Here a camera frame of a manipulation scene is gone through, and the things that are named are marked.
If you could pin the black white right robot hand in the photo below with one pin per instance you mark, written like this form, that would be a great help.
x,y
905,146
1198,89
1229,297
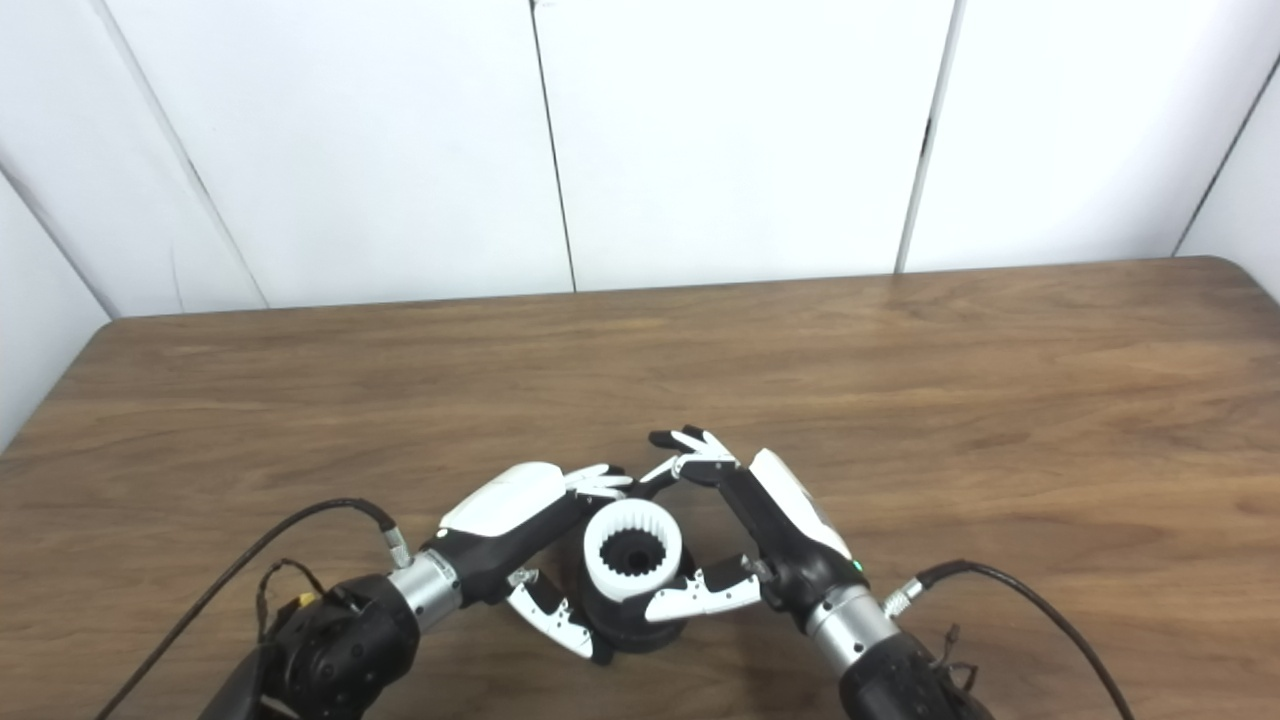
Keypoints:
x,y
795,540

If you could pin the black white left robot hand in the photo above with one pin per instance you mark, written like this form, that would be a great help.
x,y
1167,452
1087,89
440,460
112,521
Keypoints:
x,y
505,500

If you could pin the round black plastic part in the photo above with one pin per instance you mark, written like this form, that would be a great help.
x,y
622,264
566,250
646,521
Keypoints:
x,y
625,622

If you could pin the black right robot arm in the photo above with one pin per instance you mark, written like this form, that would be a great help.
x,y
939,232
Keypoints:
x,y
890,680

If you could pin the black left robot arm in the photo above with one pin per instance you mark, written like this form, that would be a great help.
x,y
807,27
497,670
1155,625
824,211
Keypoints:
x,y
350,650

